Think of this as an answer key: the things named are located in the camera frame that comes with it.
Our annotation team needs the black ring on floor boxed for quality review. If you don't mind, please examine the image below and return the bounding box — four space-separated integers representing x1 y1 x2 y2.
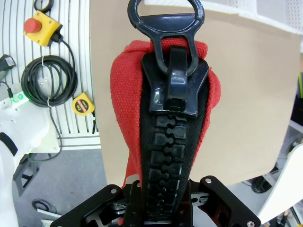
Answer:
32 200 57 215

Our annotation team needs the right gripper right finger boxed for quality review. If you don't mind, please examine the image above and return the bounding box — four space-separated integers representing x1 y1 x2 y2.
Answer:
189 176 261 227

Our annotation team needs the white slatted platform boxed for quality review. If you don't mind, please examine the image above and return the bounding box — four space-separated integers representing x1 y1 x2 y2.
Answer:
0 0 101 148

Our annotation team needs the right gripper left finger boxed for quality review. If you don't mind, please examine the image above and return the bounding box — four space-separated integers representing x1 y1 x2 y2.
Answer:
50 181 143 227

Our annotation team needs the yellow emergency stop box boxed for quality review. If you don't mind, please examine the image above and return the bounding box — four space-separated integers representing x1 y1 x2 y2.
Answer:
23 10 63 47

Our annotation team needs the black metal stand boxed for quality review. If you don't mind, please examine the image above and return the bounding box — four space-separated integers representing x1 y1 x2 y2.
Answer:
13 153 40 197

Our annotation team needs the coiled black cable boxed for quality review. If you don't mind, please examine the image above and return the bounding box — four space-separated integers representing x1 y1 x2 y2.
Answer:
20 35 79 154

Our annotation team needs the yellow tape measure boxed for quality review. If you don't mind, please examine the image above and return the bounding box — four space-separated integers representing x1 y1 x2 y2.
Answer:
72 92 96 116

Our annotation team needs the black cable bundle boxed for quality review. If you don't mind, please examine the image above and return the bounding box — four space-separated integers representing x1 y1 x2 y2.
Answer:
250 176 272 193

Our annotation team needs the red pouch with black zipper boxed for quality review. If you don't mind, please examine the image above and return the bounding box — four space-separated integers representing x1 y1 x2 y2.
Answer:
110 0 222 227

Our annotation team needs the black power adapter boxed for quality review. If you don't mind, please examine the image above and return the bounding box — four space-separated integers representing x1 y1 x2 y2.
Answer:
0 54 16 73

